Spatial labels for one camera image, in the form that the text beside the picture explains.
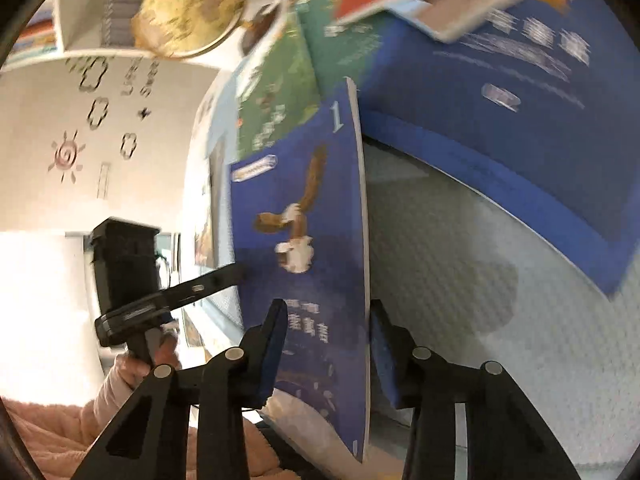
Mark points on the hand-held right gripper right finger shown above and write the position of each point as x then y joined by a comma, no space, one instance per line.
382,360

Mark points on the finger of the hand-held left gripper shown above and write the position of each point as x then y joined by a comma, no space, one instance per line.
210,282

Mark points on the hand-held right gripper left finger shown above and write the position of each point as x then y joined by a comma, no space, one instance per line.
275,347

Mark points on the dark blue book eagle print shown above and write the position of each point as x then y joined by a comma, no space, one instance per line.
310,200

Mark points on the bright green insect book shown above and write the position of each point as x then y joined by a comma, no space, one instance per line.
275,90

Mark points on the teal green book mantis print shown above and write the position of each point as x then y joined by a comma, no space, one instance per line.
345,45

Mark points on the person's left forearm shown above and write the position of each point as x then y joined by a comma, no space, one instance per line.
105,405

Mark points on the row of colourful books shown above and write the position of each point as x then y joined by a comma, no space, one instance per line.
30,35

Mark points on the row of dark grey books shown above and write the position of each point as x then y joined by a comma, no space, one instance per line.
117,15

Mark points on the row of shelf books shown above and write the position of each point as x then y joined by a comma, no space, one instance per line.
70,15

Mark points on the person's left hand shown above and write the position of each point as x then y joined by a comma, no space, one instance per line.
167,352

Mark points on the person's pink fleece clothing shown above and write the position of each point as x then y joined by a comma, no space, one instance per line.
265,455

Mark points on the light blue table mat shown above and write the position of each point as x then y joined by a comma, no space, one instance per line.
500,385

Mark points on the dark blue book rider print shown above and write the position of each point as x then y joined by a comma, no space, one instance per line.
475,125

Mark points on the yellow desk globe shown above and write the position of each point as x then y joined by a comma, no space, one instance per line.
185,15

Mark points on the grey rectangles wall sticker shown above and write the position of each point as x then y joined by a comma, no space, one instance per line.
103,180

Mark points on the black cloud wall sticker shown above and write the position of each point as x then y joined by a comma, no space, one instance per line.
82,85
91,121
122,154

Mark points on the red sun wall sticker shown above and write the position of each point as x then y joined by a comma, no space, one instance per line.
66,155

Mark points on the black star wall sticker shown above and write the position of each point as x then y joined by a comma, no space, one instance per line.
145,112

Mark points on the black lettering wall sticker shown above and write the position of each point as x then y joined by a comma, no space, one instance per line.
137,77

